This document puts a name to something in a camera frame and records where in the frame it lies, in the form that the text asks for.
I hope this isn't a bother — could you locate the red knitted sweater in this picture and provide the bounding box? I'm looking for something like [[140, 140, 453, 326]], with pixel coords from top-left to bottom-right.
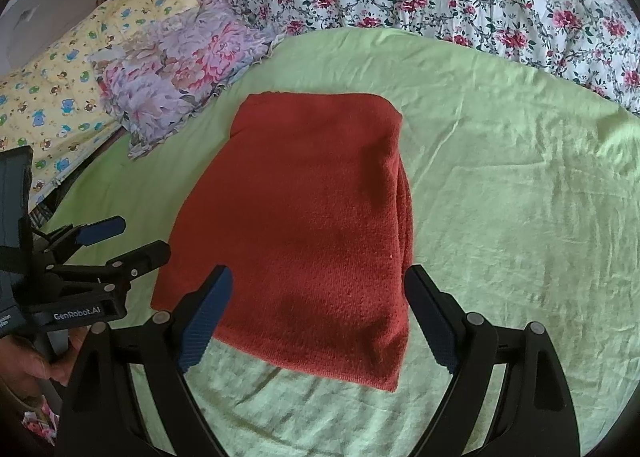
[[150, 92, 416, 393]]

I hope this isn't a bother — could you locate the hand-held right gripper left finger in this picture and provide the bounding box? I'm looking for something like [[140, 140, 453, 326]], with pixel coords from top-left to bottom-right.
[[52, 264, 233, 457]]

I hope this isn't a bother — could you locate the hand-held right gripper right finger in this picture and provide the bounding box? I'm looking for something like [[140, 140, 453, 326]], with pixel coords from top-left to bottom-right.
[[402, 264, 581, 457]]

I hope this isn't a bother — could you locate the purple floral pillow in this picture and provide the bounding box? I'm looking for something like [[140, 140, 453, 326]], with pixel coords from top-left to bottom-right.
[[90, 0, 286, 160]]

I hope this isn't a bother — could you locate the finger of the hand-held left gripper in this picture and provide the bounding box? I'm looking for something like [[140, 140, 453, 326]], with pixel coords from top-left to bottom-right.
[[37, 216, 127, 263], [100, 239, 172, 288]]

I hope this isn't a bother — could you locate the person's left hand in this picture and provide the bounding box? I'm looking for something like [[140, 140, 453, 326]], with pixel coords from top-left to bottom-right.
[[0, 326, 92, 388]]

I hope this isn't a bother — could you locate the green bed sheet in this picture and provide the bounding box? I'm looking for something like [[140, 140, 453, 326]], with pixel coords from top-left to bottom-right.
[[37, 27, 640, 457]]

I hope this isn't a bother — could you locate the yellow cartoon print pillow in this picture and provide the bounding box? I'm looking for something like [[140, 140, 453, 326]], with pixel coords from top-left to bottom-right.
[[0, 0, 208, 210]]

